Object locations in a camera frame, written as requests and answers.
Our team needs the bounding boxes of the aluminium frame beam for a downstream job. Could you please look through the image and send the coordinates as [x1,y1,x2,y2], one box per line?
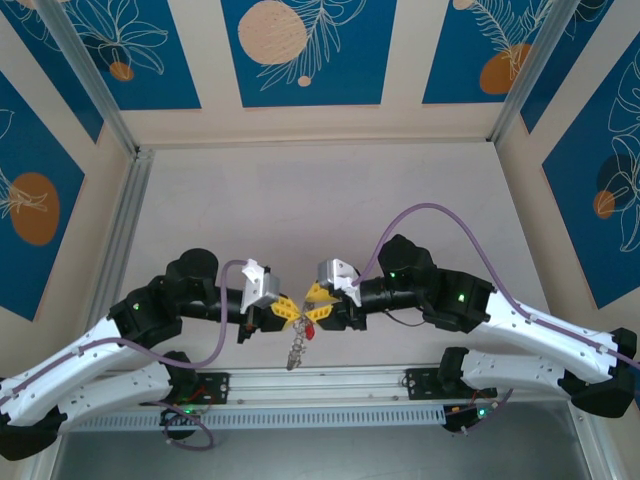
[569,414,604,480]

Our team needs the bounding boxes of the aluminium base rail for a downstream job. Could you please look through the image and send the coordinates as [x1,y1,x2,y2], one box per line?
[199,367,444,404]

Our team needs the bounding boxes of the metal disc with key rings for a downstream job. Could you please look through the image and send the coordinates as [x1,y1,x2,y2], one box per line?
[283,319,317,373]

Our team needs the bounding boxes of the aluminium side rail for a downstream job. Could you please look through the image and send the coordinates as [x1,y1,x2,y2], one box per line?
[92,147,156,321]

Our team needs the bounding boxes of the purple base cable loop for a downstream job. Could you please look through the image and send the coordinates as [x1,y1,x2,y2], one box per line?
[149,399,217,452]

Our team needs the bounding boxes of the aluminium frame post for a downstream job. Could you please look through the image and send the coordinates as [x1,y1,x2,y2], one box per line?
[487,0,617,145]
[34,0,144,159]

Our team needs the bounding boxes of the white slotted cable duct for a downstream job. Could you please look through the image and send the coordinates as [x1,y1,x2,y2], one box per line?
[64,404,446,431]

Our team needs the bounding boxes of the blue floral wall panel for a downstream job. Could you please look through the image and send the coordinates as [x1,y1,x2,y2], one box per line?
[422,0,569,105]
[54,0,202,112]
[542,29,640,310]
[0,69,86,322]
[519,0,640,135]
[0,9,105,145]
[221,0,399,109]

